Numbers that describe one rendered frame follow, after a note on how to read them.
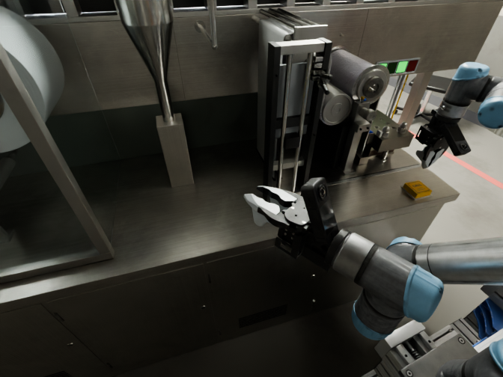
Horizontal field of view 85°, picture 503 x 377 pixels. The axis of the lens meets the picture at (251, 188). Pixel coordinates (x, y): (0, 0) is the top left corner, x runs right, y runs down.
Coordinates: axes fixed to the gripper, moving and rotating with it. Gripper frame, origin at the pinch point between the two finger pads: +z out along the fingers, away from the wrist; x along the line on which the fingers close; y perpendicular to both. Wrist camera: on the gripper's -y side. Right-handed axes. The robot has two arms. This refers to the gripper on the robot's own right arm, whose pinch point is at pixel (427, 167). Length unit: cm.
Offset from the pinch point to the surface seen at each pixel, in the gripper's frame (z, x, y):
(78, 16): -43, 109, 58
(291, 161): -4, 49, 12
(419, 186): 9.2, -0.7, -0.8
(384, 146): 2.3, 3.4, 18.9
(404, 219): 23.7, 2.5, -4.3
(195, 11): -42, 71, 57
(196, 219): 12, 85, 10
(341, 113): -13.4, 25.1, 23.5
